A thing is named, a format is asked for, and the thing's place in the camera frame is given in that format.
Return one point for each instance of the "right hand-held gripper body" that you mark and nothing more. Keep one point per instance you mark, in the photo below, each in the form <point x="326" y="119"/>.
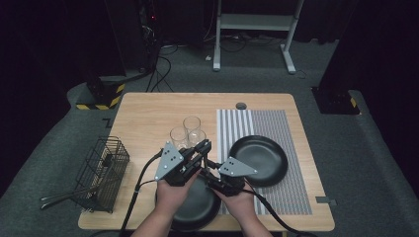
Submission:
<point x="234" y="171"/>

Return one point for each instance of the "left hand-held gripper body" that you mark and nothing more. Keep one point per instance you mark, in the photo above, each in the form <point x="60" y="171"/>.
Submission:
<point x="169" y="161"/>

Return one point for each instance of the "black plate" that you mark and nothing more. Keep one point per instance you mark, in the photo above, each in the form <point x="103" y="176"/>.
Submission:
<point x="263" y="154"/>
<point x="202" y="210"/>

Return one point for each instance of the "person's right hand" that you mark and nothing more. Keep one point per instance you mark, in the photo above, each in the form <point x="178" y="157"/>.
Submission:
<point x="240" y="205"/>

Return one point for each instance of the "person's left hand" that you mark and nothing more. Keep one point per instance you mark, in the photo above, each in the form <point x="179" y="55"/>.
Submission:
<point x="174" y="197"/>

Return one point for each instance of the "grey round table grommet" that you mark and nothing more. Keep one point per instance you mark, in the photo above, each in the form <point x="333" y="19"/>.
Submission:
<point x="241" y="106"/>

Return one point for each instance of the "brown white striped placemat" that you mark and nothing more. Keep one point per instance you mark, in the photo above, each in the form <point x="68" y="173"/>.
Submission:
<point x="286" y="131"/>

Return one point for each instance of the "small white floor plug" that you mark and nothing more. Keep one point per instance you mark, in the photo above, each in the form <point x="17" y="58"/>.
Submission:
<point x="208" y="58"/>

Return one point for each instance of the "black yellow striped base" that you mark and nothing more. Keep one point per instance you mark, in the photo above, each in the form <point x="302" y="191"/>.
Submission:
<point x="105" y="95"/>

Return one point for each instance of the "grey tape piece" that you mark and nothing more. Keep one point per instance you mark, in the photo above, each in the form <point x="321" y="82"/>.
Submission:
<point x="324" y="199"/>

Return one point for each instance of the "black base with yellow mark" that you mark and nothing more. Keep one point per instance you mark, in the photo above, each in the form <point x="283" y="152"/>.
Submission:
<point x="336" y="102"/>

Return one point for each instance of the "dark equipment rack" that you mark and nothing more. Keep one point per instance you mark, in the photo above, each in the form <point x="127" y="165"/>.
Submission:
<point x="150" y="33"/>

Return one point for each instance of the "white metal stand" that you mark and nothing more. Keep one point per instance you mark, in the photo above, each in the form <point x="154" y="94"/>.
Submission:
<point x="257" y="22"/>

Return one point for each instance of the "black curtain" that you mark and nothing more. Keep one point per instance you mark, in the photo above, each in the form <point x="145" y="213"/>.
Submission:
<point x="49" y="49"/>
<point x="378" y="49"/>

